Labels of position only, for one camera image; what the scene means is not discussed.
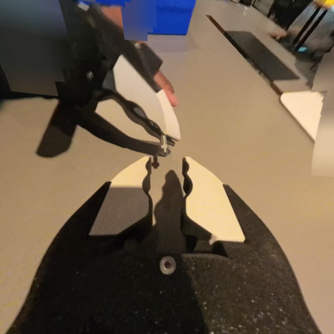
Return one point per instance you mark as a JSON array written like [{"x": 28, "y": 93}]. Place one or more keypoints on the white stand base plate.
[{"x": 302, "y": 109}]

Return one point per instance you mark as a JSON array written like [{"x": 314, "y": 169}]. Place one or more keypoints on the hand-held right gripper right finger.
[{"x": 211, "y": 208}]

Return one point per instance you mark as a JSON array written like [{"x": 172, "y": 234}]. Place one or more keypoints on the blue plastic bin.
[{"x": 174, "y": 15}]

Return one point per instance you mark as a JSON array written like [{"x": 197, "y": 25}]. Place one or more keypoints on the black desk mat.
[{"x": 261, "y": 56}]

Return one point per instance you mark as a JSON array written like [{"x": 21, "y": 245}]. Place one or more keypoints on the person's left hand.
[{"x": 167, "y": 88}]

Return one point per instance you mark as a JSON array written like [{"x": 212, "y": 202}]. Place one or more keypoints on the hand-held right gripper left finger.
[{"x": 122, "y": 206}]

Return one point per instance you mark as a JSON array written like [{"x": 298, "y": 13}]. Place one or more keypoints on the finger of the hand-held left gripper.
[
  {"x": 141, "y": 94},
  {"x": 112, "y": 114}
]

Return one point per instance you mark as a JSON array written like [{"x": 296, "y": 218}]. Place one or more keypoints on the silver metal bolt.
[{"x": 164, "y": 150}]

